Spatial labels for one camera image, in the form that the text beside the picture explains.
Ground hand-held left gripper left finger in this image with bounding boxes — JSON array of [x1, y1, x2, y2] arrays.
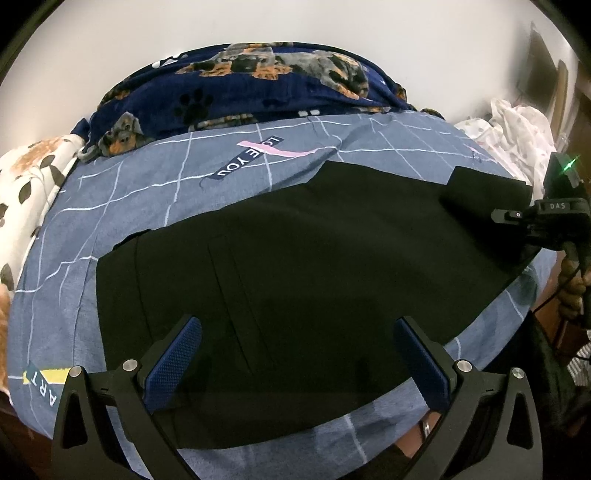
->
[[51, 315, 204, 480]]

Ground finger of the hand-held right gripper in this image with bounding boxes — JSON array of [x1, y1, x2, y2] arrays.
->
[[491, 207, 540, 225]]

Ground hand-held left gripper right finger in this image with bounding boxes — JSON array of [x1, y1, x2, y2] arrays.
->
[[392, 315, 544, 480]]

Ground black pants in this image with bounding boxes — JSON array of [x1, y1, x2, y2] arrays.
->
[[96, 159, 532, 449]]

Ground person's right hand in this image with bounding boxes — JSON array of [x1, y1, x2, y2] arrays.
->
[[558, 251, 591, 321]]

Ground white crumpled cloth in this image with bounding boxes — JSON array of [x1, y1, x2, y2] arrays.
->
[[455, 98, 561, 190]]

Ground dark cloth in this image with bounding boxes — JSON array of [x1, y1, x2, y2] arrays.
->
[[526, 314, 591, 439]]

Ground brown wooden board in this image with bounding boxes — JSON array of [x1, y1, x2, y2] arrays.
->
[[526, 28, 571, 112]]

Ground blue grid bedsheet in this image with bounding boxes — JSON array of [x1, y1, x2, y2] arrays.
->
[[9, 113, 555, 480]]

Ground white floral pillow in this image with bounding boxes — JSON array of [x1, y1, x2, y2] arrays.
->
[[0, 134, 86, 296]]

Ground navy dog print blanket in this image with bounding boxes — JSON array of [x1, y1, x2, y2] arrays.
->
[[76, 41, 444, 160]]

